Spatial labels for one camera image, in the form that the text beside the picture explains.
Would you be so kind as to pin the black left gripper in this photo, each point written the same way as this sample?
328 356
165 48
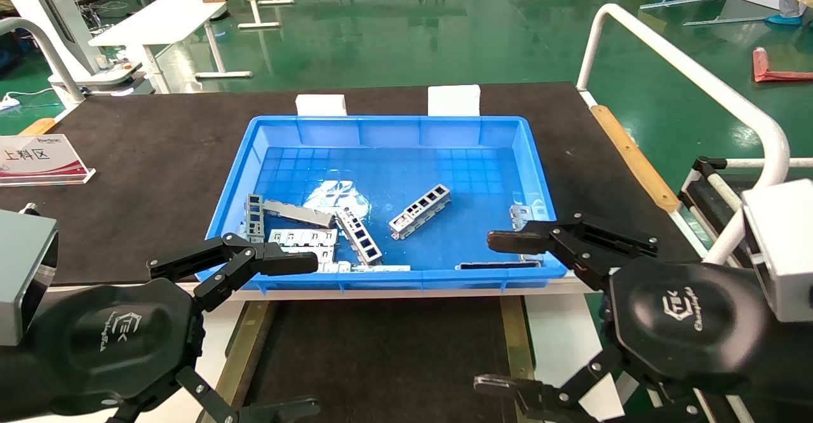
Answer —
114 340

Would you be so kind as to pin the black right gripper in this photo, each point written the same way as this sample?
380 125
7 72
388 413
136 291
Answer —
686 328

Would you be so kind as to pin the metal bracket with square holes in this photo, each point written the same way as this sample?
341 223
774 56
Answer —
359 235
419 211

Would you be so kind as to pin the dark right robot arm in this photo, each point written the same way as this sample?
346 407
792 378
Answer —
787 372

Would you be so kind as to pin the grey clip metal part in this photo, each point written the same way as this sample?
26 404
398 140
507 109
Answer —
242 228

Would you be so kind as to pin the dark flat metal strip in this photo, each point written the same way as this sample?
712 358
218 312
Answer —
495 265

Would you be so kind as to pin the white slotted metal plate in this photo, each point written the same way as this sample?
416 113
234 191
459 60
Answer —
325 256
302 237

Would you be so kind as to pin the grey clip metal strip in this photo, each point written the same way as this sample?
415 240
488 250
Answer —
527 213

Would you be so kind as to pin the flat grey metal plate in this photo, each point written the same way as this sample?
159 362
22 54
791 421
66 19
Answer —
298 213

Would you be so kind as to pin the long thin metal strip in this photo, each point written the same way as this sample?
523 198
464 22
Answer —
368 268

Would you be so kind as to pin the clear plastic bag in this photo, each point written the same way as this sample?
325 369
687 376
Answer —
336 191

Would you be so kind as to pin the long wooden edge strip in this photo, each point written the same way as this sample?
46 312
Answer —
635 159

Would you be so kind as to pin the blue plastic bin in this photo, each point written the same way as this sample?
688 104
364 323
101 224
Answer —
444 137

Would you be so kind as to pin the small white foam block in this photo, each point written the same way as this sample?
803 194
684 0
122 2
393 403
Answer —
321 105

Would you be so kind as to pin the white label cards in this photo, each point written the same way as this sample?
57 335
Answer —
454 100

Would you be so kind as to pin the acrylic sign with red print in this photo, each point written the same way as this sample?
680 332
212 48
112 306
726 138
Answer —
38 159

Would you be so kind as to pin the white tube railing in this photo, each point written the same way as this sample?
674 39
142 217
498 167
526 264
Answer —
686 67

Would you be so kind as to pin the short wooden piece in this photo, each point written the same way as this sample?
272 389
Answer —
38 127

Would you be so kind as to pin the red folded object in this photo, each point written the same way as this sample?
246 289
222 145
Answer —
772 70

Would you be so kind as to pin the white table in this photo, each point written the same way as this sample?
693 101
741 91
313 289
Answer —
159 23

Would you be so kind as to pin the grey tube railing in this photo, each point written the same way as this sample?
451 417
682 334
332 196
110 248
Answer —
44 48

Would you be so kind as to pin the white machine stand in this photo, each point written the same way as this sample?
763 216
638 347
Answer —
57 29

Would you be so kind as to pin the brass frame rail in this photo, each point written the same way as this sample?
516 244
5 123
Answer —
516 334
248 340

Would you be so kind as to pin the short grey holed bracket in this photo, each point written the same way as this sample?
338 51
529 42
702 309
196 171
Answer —
255 216

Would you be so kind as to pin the black cart frame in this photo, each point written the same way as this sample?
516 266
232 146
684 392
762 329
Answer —
711 188

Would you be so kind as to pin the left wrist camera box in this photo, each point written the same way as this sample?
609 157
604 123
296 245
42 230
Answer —
25 277

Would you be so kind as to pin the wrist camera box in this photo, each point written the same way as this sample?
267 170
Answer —
784 245
25 277

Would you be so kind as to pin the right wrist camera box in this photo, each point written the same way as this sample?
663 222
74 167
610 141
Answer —
784 245

